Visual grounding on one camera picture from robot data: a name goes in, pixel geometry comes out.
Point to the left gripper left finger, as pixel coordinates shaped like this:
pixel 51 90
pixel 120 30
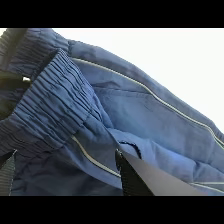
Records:
pixel 6 176

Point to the navy blue track pants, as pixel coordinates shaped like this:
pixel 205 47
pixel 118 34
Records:
pixel 100 110

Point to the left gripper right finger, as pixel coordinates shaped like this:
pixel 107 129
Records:
pixel 150 180

